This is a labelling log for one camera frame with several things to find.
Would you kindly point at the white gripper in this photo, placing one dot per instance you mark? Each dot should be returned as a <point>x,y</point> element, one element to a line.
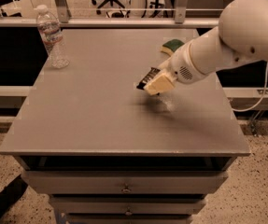
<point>181,68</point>

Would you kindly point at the black rxbar chocolate wrapper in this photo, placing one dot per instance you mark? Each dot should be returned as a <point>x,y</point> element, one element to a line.
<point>147,78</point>

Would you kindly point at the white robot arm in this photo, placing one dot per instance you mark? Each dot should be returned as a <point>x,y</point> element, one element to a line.
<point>240,38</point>

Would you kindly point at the clear plastic water bottle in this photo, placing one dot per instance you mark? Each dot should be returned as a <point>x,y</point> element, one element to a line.
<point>52,37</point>

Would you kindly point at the green and yellow sponge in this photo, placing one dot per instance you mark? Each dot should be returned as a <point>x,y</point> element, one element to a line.
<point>171,46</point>

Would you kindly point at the grey drawer cabinet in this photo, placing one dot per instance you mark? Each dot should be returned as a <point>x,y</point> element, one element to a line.
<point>90,116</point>

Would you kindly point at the metal drawer knob top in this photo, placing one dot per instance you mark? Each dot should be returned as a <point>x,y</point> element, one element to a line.
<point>126,189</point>

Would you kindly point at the metal drawer knob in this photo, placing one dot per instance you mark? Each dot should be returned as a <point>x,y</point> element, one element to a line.
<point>126,189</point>
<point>128,211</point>

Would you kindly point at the metal drawer knob middle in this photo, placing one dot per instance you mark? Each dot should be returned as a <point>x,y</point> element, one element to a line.
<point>128,211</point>

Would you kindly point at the middle grey drawer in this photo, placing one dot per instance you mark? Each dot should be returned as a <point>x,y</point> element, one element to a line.
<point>154,206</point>

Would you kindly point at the grey drawer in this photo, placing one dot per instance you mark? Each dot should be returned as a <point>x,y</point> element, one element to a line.
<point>154,206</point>
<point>140,182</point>
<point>112,219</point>

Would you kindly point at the top grey drawer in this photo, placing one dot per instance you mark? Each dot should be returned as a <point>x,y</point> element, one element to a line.
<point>140,182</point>

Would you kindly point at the bottom grey drawer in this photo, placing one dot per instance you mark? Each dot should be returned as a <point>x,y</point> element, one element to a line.
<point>112,219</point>

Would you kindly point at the grey metal railing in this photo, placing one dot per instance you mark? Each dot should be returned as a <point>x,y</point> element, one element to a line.
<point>136,13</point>

